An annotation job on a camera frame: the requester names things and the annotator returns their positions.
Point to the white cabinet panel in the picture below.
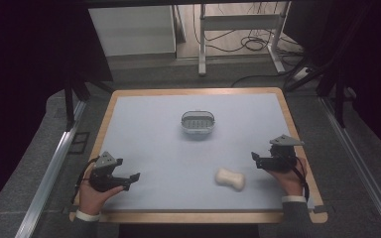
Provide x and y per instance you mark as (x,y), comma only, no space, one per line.
(132,31)

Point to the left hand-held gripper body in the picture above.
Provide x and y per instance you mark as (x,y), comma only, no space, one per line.
(101,175)

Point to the grey oval soap dish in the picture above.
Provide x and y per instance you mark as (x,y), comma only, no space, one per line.
(197,123)

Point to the black floor grille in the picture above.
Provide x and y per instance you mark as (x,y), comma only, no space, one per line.
(78,142)

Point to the white metal stand frame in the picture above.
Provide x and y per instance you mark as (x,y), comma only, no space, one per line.
(202,39)

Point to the person's left hand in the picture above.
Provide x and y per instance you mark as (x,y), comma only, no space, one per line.
(91,200)

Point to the black metal stand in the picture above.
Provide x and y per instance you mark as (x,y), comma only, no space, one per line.
(339,95)
(69,102)

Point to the aluminium floor rail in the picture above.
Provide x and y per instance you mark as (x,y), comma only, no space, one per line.
(51,172)
(360,165)

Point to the white power strip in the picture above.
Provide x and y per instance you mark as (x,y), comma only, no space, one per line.
(302,74)

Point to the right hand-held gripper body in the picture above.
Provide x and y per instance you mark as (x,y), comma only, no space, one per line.
(282,158)

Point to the dark curtain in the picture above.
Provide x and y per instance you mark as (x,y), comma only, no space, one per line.
(23,82)
(373,66)

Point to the person's right hand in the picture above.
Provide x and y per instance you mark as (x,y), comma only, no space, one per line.
(291,183)

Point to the beige bone-shaped toy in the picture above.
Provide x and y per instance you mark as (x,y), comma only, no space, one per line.
(230,179)

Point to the light grey table mat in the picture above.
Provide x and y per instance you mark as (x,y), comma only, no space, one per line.
(178,165)

